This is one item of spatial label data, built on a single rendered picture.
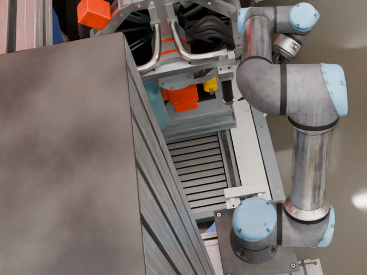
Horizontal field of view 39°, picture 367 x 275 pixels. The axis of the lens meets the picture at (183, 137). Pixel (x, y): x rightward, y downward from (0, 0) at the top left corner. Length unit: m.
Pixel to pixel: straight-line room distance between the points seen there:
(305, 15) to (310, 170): 0.45
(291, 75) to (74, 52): 0.75
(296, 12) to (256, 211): 0.56
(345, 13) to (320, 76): 1.97
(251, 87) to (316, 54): 1.78
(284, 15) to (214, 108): 1.06
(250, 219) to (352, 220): 1.18
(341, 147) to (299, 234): 1.30
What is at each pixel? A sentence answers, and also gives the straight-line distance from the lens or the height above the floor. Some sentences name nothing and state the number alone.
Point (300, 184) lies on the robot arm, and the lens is 1.31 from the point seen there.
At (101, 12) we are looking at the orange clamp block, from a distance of 1.76.
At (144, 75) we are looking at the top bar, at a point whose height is 0.98.
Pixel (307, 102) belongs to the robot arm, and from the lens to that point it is 1.15.
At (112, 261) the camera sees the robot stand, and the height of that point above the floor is 2.03.
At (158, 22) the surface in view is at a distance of 1.79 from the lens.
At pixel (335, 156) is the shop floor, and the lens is 2.63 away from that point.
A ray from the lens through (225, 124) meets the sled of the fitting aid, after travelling 2.53.
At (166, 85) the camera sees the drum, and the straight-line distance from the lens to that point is 1.86.
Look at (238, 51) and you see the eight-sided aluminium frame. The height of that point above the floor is 0.75.
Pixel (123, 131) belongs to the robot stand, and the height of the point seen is 2.03.
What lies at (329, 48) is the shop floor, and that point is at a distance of 2.95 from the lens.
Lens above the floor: 2.37
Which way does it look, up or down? 62 degrees down
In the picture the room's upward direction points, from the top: 17 degrees counter-clockwise
